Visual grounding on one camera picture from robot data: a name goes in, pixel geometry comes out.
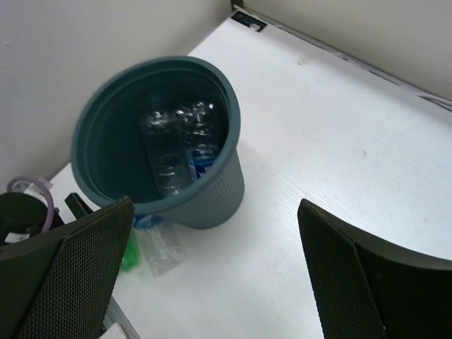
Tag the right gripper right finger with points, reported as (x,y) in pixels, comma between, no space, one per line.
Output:
(367,287)

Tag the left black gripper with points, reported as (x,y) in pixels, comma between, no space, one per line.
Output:
(24,217)

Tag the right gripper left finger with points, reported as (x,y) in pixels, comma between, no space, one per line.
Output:
(58,284)

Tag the green plastic soda bottle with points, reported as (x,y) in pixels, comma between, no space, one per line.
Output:
(131,256)

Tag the clear crushed plastic bottle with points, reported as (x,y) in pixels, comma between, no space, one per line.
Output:
(165,153)

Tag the clear bottle blue label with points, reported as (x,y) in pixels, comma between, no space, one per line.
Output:
(198,127)

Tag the dark teal plastic bin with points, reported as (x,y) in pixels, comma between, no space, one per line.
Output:
(108,154)

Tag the Pocari Sweat clear bottle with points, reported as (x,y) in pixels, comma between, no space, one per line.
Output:
(159,244)

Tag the aluminium frame rail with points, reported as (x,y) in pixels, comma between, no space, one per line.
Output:
(116,324)

